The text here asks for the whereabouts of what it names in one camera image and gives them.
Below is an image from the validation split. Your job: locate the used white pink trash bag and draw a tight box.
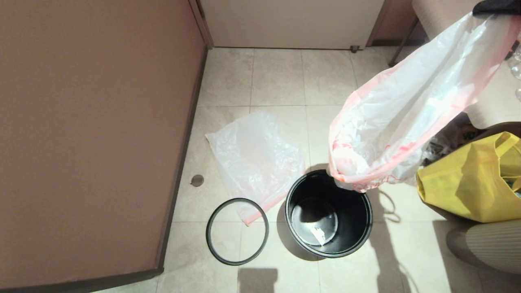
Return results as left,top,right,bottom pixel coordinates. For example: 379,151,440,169
328,10,521,194

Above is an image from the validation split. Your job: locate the fresh white pink trash bag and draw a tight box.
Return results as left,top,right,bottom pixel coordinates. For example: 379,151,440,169
206,111,306,226

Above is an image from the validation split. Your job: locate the grey bin rim ring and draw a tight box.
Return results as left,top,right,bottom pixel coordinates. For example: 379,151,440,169
206,198,269,266

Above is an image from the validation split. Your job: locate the clear crumpled plastic bag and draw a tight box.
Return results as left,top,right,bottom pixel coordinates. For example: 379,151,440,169
421,132,458,166

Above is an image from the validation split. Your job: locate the yellow shopping bag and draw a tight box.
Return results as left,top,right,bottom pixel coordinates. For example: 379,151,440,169
415,131,521,223

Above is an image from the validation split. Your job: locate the black round trash bin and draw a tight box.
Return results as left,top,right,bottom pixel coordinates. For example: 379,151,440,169
284,169,373,258

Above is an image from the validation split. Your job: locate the green printed package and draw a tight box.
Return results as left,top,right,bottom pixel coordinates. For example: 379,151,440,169
460,124,481,141

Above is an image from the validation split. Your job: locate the white door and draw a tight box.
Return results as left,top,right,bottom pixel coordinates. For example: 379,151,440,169
199,0,385,50

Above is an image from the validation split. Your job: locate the grey ribbed stool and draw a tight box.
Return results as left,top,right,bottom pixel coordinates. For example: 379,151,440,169
446,220,521,274

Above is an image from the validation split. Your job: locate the white paper scrap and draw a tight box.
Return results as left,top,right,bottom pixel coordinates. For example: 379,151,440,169
309,225,327,246

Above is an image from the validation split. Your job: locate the dark metal table frame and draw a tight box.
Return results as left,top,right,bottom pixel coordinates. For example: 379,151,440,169
388,16,428,68

